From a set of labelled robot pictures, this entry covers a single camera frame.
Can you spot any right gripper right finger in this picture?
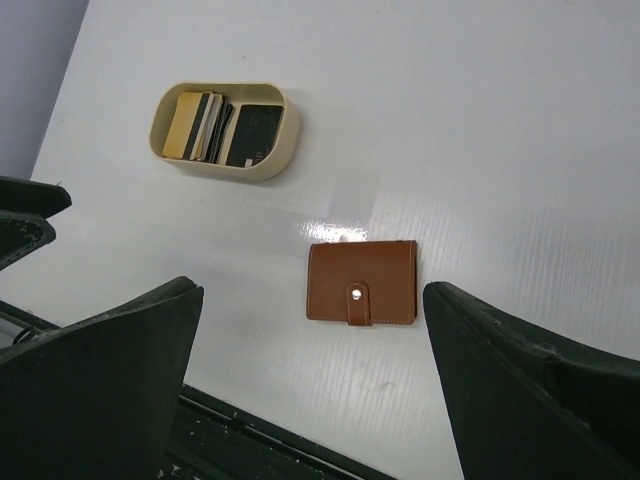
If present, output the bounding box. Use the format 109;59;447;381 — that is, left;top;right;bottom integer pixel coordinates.
423;282;639;479

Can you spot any brown leather card holder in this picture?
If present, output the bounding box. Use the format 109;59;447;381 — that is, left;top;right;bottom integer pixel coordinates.
306;240;418;327

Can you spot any silver credit card stack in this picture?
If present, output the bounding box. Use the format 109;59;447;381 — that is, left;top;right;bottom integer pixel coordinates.
162;91;234;163

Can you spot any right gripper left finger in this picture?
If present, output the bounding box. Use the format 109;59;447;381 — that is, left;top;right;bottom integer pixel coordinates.
1;277;204;479

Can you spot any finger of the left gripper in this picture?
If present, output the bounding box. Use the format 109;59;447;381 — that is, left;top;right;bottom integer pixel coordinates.
0;176;72;219
0;212;55;270

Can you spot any beige oval tray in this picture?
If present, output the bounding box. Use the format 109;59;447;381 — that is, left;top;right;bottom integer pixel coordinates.
149;82;301;182

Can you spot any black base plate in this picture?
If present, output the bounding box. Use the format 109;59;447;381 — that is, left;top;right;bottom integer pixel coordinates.
1;304;379;479

